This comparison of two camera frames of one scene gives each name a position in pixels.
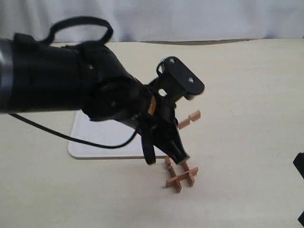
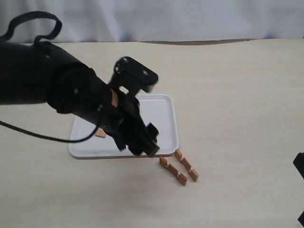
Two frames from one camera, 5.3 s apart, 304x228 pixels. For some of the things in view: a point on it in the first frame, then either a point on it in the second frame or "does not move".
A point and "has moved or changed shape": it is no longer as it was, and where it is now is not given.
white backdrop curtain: (156, 20) does not move
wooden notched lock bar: (193, 117) to (100, 133)
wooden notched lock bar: (173, 174) has moved or changed shape
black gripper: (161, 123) to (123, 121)
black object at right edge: (299, 162) does not move
